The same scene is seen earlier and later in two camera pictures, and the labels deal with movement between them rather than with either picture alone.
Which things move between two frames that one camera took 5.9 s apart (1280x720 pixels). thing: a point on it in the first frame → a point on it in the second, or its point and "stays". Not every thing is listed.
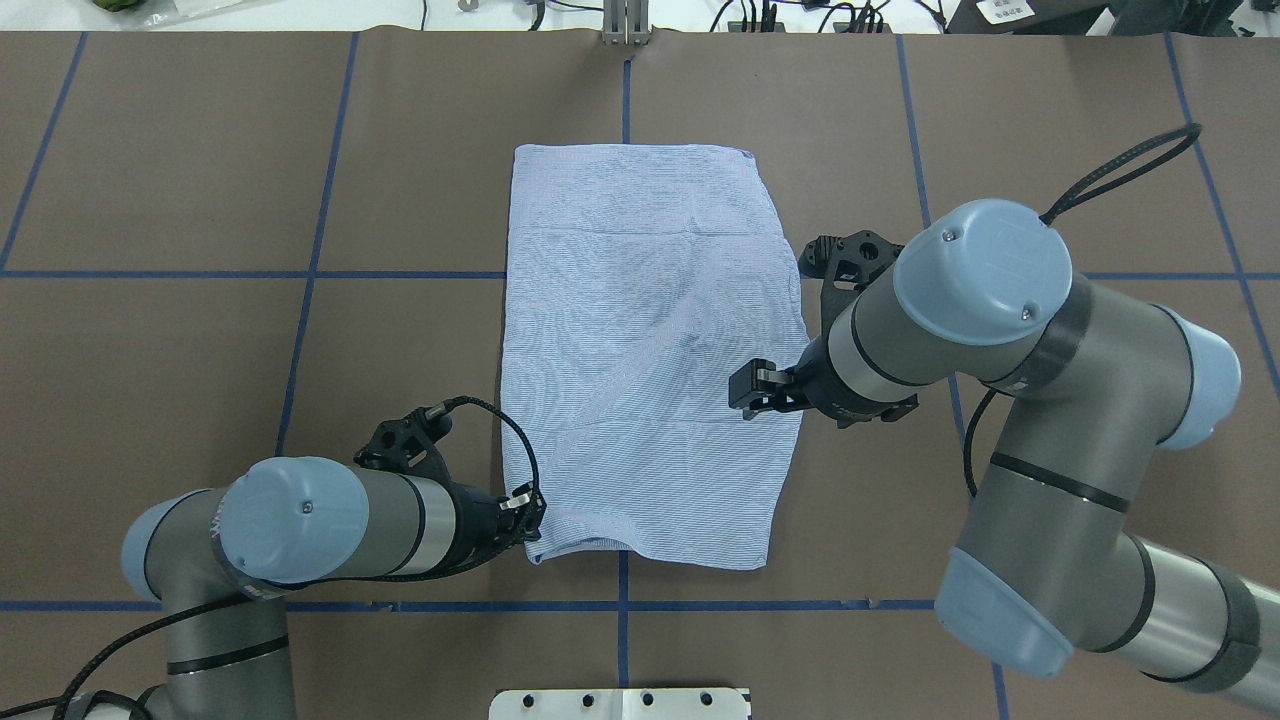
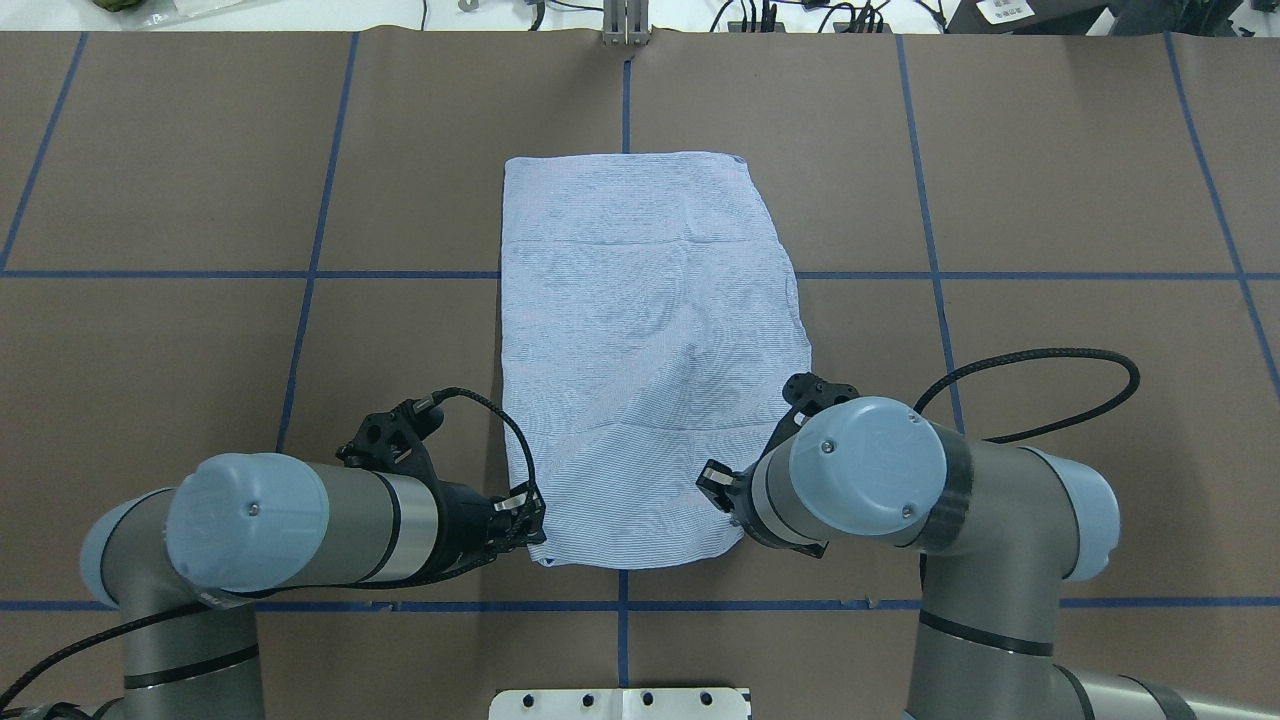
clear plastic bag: [165, 12] stays
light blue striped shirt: [634, 278] stays
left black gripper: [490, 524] stays
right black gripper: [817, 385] → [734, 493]
